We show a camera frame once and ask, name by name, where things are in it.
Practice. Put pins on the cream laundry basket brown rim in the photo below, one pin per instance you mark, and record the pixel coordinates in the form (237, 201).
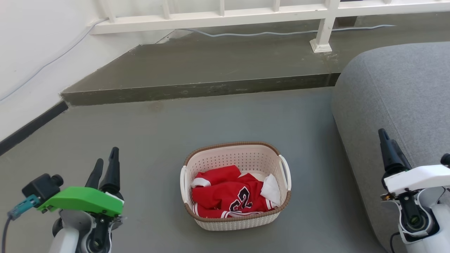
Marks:
(232, 154)

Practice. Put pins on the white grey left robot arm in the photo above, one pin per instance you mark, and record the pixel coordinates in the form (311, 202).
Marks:
(70, 235)

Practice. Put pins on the red basketball jersey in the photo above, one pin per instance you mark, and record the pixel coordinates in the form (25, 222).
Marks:
(221, 193)

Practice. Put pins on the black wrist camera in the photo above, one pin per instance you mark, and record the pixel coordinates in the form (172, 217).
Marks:
(446, 159)
(41, 187)

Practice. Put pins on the black baseboard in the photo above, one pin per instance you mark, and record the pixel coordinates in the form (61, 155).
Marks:
(31, 126)

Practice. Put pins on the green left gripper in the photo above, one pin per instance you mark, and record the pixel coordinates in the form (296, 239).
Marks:
(84, 198)

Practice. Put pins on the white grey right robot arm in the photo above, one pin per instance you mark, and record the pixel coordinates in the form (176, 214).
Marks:
(439, 221)

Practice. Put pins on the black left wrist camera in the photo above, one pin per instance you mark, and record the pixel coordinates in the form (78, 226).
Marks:
(41, 187)

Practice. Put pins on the white railing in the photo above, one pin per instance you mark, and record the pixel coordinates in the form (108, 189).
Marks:
(246, 15)

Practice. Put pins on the grey concrete step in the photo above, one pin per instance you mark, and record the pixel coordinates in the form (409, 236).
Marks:
(211, 66)

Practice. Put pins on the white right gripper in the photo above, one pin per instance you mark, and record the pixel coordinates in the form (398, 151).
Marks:
(422, 177)

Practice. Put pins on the grey fabric sofa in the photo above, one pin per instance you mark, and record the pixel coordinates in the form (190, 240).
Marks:
(393, 95)

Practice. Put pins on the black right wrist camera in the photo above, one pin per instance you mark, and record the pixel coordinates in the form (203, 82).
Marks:
(446, 159)

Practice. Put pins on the white cloth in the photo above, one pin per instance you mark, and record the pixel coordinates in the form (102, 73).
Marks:
(271, 189)

